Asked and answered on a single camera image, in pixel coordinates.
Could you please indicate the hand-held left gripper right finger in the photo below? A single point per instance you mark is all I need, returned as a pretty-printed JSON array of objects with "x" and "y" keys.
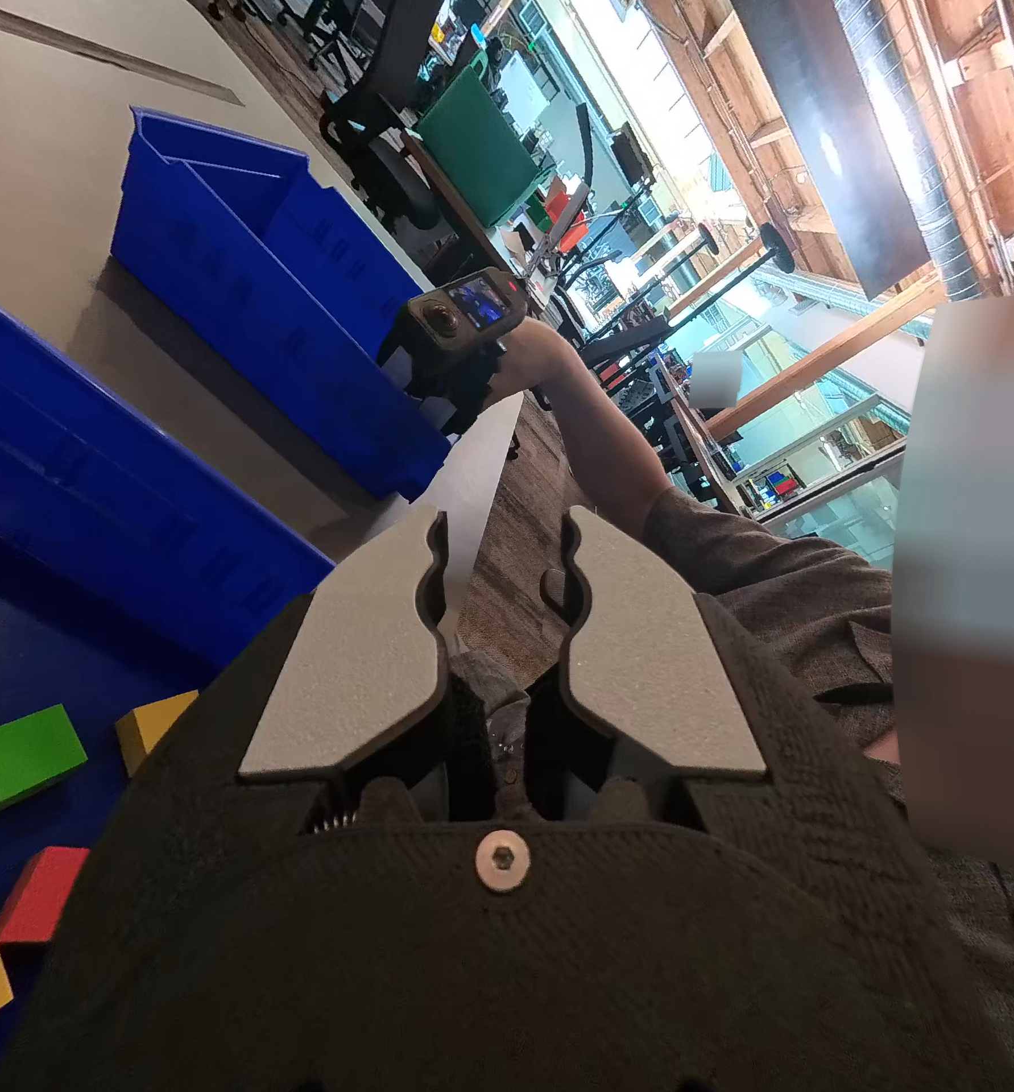
[{"x": 660, "y": 674}]

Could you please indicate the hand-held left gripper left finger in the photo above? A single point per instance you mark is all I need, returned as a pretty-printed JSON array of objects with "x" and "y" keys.
[{"x": 353, "y": 674}]

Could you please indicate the blue plastic bin with cubes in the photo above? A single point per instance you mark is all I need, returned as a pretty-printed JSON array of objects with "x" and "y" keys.
[{"x": 242, "y": 298}]

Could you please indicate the green wooden cube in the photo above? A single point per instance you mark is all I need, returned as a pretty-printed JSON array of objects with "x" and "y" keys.
[{"x": 20, "y": 755}]

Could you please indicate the red wooden cube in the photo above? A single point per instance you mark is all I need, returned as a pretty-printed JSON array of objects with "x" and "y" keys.
[{"x": 37, "y": 891}]

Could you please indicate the person's right forearm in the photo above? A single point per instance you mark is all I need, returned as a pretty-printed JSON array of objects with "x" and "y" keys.
[{"x": 609, "y": 444}]

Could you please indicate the person's right hand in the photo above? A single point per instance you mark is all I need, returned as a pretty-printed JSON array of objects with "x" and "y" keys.
[{"x": 537, "y": 358}]

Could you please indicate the green mat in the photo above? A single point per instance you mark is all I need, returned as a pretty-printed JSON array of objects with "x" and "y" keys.
[{"x": 472, "y": 145}]

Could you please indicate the black office chair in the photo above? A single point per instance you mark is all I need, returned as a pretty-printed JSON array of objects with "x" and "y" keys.
[{"x": 387, "y": 51}]

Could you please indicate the black ceiling panel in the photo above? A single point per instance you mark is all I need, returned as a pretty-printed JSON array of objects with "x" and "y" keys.
[{"x": 831, "y": 171}]

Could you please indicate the spiral silver ceiling duct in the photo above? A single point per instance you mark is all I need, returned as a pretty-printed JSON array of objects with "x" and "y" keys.
[{"x": 925, "y": 171}]

